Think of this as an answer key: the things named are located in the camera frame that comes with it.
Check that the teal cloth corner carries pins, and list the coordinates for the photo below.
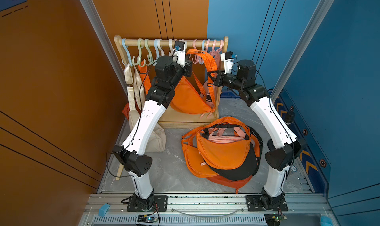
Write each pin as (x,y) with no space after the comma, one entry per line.
(325,221)

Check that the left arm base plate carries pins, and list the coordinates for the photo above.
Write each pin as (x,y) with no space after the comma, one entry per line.
(154,202)

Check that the wooden hanging rack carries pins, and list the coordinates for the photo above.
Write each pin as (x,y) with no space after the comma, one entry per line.
(156,48)

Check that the orange bag with black strap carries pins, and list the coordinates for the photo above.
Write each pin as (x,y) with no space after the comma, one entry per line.
(234,161)

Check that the bright orange sling bag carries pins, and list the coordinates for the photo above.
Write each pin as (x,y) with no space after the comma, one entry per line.
(190,101)
(194,160)

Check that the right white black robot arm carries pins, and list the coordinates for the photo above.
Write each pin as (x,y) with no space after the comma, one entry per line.
(286,146)

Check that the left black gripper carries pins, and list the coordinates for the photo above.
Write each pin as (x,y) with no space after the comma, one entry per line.
(186,69)

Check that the light pink strap bag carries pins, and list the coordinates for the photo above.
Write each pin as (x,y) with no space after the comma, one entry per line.
(209,92)

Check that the green circuit board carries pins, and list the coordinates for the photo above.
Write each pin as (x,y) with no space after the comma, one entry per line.
(147,219)

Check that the black microphone stand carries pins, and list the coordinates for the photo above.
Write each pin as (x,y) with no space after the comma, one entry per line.
(289,117)

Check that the dark orange sling bag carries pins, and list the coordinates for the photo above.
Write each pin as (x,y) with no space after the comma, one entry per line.
(229,121)
(237,185)

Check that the blue plastic hook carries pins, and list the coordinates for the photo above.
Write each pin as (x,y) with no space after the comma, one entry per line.
(125,47)

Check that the wooden stick on floor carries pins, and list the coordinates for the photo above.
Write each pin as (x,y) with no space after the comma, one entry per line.
(119,172)

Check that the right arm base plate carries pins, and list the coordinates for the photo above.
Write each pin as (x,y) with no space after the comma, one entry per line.
(266,203)

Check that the orange strap bag far left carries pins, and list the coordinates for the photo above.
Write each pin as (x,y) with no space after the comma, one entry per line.
(138,83)

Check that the blue foam block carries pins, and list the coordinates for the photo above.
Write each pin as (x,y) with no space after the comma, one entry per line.
(103,210)

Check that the black sling bag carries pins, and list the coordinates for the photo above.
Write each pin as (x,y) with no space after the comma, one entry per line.
(258,148)

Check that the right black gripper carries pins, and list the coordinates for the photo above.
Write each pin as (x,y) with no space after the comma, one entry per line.
(219,81)

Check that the beige sling bag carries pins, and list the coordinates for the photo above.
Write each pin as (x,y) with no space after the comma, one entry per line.
(156,141)

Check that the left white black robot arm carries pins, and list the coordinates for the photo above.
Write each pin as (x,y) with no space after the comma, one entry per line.
(131,154)

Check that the green plastic hook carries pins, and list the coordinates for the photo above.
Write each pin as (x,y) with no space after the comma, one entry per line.
(140,61)

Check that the aluminium rail frame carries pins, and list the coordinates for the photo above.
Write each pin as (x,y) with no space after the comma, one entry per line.
(209,209)

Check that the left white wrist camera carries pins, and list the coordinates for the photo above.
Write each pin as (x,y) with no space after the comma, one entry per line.
(180,52)

